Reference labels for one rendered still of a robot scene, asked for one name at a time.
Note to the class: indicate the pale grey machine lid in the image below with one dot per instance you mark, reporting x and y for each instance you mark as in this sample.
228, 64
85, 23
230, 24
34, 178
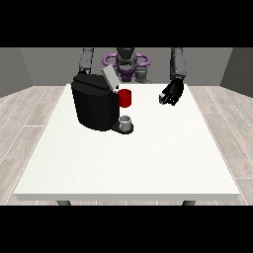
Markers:
110, 76

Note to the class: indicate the black coffee machine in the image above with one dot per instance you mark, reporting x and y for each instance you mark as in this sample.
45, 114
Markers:
94, 105

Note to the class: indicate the grey robot trunk purple rings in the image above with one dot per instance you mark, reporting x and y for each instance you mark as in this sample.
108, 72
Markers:
126, 64

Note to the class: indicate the small grey cup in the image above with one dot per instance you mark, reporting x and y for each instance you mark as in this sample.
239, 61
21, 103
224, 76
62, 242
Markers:
125, 123

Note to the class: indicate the small grey coffee pod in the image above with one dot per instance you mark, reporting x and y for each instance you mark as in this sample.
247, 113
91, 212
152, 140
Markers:
162, 98

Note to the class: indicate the red pod holder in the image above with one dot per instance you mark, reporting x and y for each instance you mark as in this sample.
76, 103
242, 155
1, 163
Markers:
125, 98

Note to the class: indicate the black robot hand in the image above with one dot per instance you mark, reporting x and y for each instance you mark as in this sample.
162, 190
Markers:
174, 90

